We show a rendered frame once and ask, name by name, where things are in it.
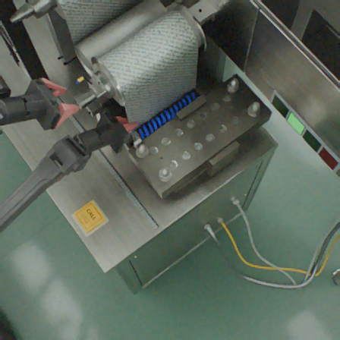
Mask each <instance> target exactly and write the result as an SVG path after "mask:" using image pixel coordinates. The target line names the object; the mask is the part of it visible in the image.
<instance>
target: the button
mask: <svg viewBox="0 0 340 340"><path fill-rule="evenodd" d="M74 216H75V218H76V219H77V221H78V222H79V223H80V225H81V226H82V227H83V229H84V231H85V232H86V233H87V234H89V233H90V232H91V231H92V230H94V229H95V228H96V227H97V226H99V225H100V224H102V223H103V222H104V221H105V217H104V216H103V215H102V213H101V212H100V211H99V209H98V208H97V207H96V205H95V204H94V202H93V201H91V202H89V203H88V204H87V205H86V206H84V207H83V208H81V209H79V210H78V211H77V212H76V213H74Z"/></svg>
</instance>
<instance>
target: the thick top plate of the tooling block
mask: <svg viewBox="0 0 340 340"><path fill-rule="evenodd" d="M233 78H235V79H237V80H238V83H239V87H240V88H239V91H237V92H236V93H230V92H229V91H228V90H227V85H228V82H230V80H231V79H233ZM204 98H205V100H206V104H205V105H204V106H202V107H201V108H200V109H198V110H196V111H195V112H194V113H193V114H191V115H190V116H189V117H188V118H186V119H184V120H183V121H182V122H181V121H180V120H179V119H178V118H177V117H174V118H173V119H172V120H171V121H169V122H167V123H166V124H164V125H163V126H161V128H159V129H158V130H156V131H154V132H153V133H152V134H151V135H149V136H148V137H146V138H145V139H143V140H142V144H144V145H145V146H147V149H148V150H149V154H148V156H147V157H146V158H138V157H137V155H136V150H137V149H136V148H135V146H133V147H132V148H130V149H129V150H128V155H129V158H130V159H131V160H132V161H133V163H134V164H135V165H136V167H138V169H139V170H140V171H141V173H142V174H143V175H144V177H145V178H146V179H147V180H148V182H149V183H150V184H151V185H152V186H153V188H154V189H155V190H156V192H157V193H158V195H159V196H160V197H161V198H162V199H163V198H164V197H166V196H167V195H169V194H170V193H171V192H172V191H174V190H175V189H176V188H178V187H180V186H181V185H182V184H183V183H184V182H186V181H187V180H189V179H190V178H192V177H193V176H194V175H195V174H196V173H198V172H199V171H200V170H202V169H203V168H205V167H206V166H207V164H208V159H211V158H212V157H214V156H215V155H216V154H218V153H219V152H221V151H222V150H223V149H224V148H226V147H227V146H229V145H230V144H231V143H233V142H235V141H237V142H238V143H240V142H241V141H242V140H243V139H245V138H246V137H248V136H249V135H251V134H252V133H253V132H254V131H255V130H256V129H258V128H259V127H261V126H262V125H263V124H265V123H266V122H267V121H269V119H270V117H271V114H272V111H271V110H270V108H269V107H268V106H267V105H266V104H265V103H264V102H263V101H262V100H261V98H260V97H258V96H257V95H256V94H255V93H254V92H253V91H252V89H251V88H249V86H248V85H246V83H245V82H244V81H243V80H242V79H241V77H240V76H239V75H238V74H236V75H234V76H233V77H231V78H230V79H228V80H227V81H226V82H224V83H223V84H221V85H220V86H217V87H216V88H215V89H213V90H212V91H210V92H209V93H207V94H206V95H205V96H204ZM252 102H258V103H259V104H260V113H259V114H258V116H255V117H253V116H250V114H249V113H248V107H249V105H250V104H251V103H252ZM163 167H168V168H170V169H171V172H172V178H171V179H170V180H169V181H162V180H161V179H160V178H159V171H160V170H161V169H162V168H163Z"/></svg>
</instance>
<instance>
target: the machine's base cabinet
mask: <svg viewBox="0 0 340 340"><path fill-rule="evenodd" d="M276 149H277V148H276ZM276 149H275V150H273V151H272V152H271V153H270V154H269V155H267V156H266V157H264V158H263V159H261V160H260V161H258V162H257V163H255V164H254V165H253V166H252V167H251V168H249V169H248V170H246V171H245V172H244V173H243V174H241V175H240V176H238V177H237V178H236V179H234V180H233V181H232V182H231V183H229V184H228V185H226V186H225V187H224V188H222V189H221V190H220V191H219V192H217V193H216V194H214V195H213V196H211V197H210V198H209V199H208V200H206V201H205V202H204V203H202V204H201V205H199V206H198V207H197V208H196V209H194V210H193V211H192V212H190V214H188V215H187V216H185V217H184V218H183V219H182V220H180V221H179V222H177V223H176V224H175V225H173V226H172V227H171V228H170V229H168V230H167V231H165V232H164V233H163V234H161V235H160V236H158V238H156V239H155V240H154V241H152V242H151V243H149V244H148V245H146V246H145V247H143V248H141V249H140V250H139V251H137V252H136V253H135V254H134V255H132V256H131V257H129V258H128V259H127V260H125V261H124V262H123V263H122V264H120V265H119V266H117V267H116V268H114V269H113V270H114V271H116V272H117V274H118V275H119V277H120V278H121V280H122V281H123V282H124V283H125V284H126V286H127V287H128V288H129V289H130V291H131V292H132V294H137V293H138V292H139V291H141V290H142V289H144V288H145V287H146V286H148V285H149V284H150V283H151V282H153V281H154V280H156V279H157V278H158V277H160V276H161V275H162V274H163V273H164V272H166V271H167V270H169V269H170V268H172V267H173V266H174V265H175V264H176V263H178V262H179V261H181V259H182V258H184V257H185V256H187V255H188V254H189V253H190V252H191V251H193V250H194V249H196V248H197V247H199V246H200V245H201V244H202V243H203V242H205V241H206V240H209V239H210V238H211V236H210V234H209V233H208V231H205V230H204V229H203V227H204V225H206V224H210V225H211V229H212V231H213V232H214V234H216V233H218V232H219V231H221V230H222V229H223V226H222V224H219V223H218V219H220V218H222V219H223V223H224V225H225V226H227V225H228V224H230V223H231V222H232V221H234V220H235V219H236V218H237V217H239V216H240V215H241V211H240V210H239V208H238V207H237V206H235V205H234V204H233V202H234V200H236V199H238V200H239V201H240V203H239V205H240V206H241V208H242V209H243V211H244V212H245V211H247V210H248V209H249V207H250V205H251V203H252V199H253V196H254V194H255V193H256V191H257V188H258V187H259V185H260V182H261V180H262V178H263V176H264V174H265V172H266V170H267V168H268V165H269V163H270V161H271V160H272V158H273V156H274V154H275V151H276Z"/></svg>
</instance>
